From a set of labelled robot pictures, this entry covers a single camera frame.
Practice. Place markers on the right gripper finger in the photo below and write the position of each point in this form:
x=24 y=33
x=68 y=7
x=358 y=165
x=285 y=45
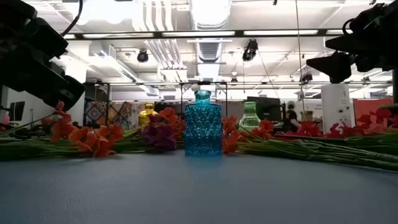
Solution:
x=335 y=67

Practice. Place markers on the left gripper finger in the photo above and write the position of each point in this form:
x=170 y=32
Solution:
x=66 y=93

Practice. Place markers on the purple flower bunch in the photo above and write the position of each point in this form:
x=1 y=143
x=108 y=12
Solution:
x=160 y=137

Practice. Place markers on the yellow glass vase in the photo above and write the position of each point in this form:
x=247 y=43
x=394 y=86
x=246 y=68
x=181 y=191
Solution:
x=146 y=116

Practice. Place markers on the green glass vase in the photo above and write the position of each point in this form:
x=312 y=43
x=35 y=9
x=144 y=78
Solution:
x=249 y=116

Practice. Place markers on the blue glass vase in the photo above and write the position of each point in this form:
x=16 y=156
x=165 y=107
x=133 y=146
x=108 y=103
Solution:
x=202 y=130

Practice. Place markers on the colourful patchwork quilt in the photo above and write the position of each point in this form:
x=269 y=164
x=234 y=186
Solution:
x=99 y=113

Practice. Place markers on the small black monitor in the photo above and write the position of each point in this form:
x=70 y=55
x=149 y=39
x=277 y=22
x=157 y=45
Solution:
x=17 y=110

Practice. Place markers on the red partition panel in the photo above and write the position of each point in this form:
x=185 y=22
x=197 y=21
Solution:
x=370 y=109

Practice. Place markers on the cardboard box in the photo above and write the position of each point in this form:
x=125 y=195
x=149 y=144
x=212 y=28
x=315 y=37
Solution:
x=307 y=116

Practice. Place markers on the person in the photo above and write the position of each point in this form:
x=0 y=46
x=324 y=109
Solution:
x=292 y=118

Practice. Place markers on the large black monitor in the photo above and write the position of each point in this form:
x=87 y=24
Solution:
x=270 y=107

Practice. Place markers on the black ceiling spotlight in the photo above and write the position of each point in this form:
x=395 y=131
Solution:
x=250 y=49

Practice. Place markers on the black cabinet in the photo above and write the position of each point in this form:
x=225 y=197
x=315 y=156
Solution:
x=161 y=105

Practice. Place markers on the small black ceiling camera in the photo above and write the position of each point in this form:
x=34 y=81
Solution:
x=306 y=77

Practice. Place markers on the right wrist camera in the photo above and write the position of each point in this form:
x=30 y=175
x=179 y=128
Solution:
x=373 y=17

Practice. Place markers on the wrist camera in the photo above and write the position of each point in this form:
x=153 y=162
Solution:
x=373 y=17
x=40 y=37

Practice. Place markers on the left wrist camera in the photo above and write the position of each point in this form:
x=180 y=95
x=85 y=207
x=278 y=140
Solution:
x=40 y=37

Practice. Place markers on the black vertical frame post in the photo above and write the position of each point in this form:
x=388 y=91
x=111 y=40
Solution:
x=395 y=87

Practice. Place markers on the black background rack frame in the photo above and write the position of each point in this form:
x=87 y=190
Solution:
x=280 y=83

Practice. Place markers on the black dome ceiling camera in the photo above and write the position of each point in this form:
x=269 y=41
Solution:
x=142 y=56

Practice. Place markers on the black overhead frame beam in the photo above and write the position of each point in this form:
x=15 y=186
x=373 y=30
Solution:
x=239 y=32

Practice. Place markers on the silver ventilation duct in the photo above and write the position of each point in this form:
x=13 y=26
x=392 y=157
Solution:
x=210 y=15

